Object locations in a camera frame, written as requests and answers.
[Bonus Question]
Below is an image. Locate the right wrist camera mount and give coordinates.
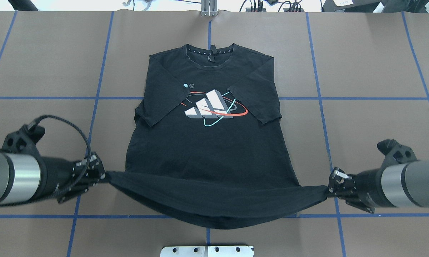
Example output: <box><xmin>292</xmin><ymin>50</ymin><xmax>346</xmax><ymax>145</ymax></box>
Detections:
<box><xmin>376</xmin><ymin>139</ymin><xmax>418</xmax><ymax>170</ymax></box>

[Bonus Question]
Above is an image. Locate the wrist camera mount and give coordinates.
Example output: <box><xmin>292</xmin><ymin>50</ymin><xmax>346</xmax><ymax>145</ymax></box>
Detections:
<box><xmin>1</xmin><ymin>124</ymin><xmax>46</xmax><ymax>156</ymax></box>
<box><xmin>376</xmin><ymin>139</ymin><xmax>418</xmax><ymax>170</ymax></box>

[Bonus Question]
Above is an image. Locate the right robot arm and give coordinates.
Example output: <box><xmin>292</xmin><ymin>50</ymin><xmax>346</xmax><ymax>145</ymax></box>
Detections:
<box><xmin>326</xmin><ymin>160</ymin><xmax>429</xmax><ymax>214</ymax></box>

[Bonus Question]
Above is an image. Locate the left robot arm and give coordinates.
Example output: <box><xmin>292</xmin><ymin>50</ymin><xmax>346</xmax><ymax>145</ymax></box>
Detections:
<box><xmin>0</xmin><ymin>152</ymin><xmax>107</xmax><ymax>207</ymax></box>

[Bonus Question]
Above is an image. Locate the black box with label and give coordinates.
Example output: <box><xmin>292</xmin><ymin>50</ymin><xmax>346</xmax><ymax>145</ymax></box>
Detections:
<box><xmin>322</xmin><ymin>0</ymin><xmax>381</xmax><ymax>13</ymax></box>

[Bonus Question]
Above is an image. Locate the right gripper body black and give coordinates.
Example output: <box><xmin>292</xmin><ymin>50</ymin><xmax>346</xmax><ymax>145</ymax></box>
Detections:
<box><xmin>349</xmin><ymin>169</ymin><xmax>388</xmax><ymax>208</ymax></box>

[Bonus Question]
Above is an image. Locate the black printed t-shirt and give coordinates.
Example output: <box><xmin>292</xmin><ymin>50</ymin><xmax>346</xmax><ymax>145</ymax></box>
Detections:
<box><xmin>107</xmin><ymin>44</ymin><xmax>327</xmax><ymax>229</ymax></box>

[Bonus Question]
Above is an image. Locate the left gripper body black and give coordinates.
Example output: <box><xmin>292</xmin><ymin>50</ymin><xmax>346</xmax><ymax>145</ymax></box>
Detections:
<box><xmin>39</xmin><ymin>157</ymin><xmax>83</xmax><ymax>200</ymax></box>

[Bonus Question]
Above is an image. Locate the white pedestal base plate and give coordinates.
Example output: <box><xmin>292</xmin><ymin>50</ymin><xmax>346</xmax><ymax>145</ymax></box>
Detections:
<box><xmin>160</xmin><ymin>245</ymin><xmax>255</xmax><ymax>257</ymax></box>

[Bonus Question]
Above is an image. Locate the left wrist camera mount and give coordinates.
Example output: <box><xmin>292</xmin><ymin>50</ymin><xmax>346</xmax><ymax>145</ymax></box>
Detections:
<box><xmin>1</xmin><ymin>124</ymin><xmax>46</xmax><ymax>156</ymax></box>

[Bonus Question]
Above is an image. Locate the aluminium frame post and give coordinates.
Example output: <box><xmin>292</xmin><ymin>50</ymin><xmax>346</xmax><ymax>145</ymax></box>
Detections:
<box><xmin>200</xmin><ymin>0</ymin><xmax>219</xmax><ymax>17</ymax></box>

